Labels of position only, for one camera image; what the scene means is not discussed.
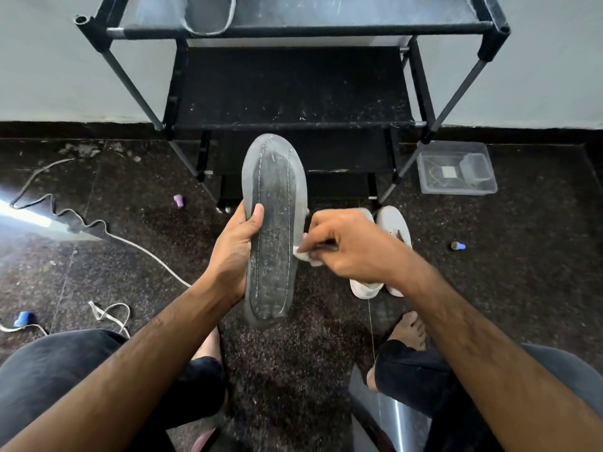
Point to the person's leg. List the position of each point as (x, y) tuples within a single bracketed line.
[(414, 376), (47, 371)]

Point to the person's right thumb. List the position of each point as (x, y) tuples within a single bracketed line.
[(329, 255)]

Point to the person's right hand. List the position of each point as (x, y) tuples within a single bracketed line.
[(362, 249)]

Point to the small purple cap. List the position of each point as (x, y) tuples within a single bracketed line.
[(178, 200)]

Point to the person's left hand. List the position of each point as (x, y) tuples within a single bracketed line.
[(228, 263)]

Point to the person's left forearm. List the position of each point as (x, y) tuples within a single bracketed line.
[(127, 367)]

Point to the person's right forearm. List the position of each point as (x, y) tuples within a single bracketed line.
[(490, 367)]

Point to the grey-soled shoe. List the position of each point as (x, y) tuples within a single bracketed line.
[(275, 207)]

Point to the person's foot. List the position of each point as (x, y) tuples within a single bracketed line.
[(209, 345), (410, 331)]

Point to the person's right foot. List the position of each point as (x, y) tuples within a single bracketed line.
[(410, 331)]

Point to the clear plastic container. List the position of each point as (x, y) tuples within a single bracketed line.
[(454, 181)]

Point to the small blue cap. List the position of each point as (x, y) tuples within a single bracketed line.
[(458, 246)]

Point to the white cleaning cloth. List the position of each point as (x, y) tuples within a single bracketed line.
[(304, 255)]

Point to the pink slipper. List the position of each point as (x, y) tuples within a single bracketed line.
[(203, 441)]

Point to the person's right leg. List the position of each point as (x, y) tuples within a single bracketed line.
[(414, 376)]

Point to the white shoe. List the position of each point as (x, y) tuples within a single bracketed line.
[(365, 289), (395, 225)]

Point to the person's left leg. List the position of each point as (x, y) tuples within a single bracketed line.
[(47, 371)]

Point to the black shoe rack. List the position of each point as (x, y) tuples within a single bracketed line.
[(292, 89)]

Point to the person's left thumb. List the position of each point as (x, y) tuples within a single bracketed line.
[(255, 228)]

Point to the person's left foot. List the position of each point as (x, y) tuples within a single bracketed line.
[(209, 345)]

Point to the grey slipper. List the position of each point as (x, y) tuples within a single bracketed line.
[(207, 14)]

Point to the small white square item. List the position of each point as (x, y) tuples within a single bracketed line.
[(448, 172)]

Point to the chrome metal stool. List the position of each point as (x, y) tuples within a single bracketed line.
[(391, 418)]

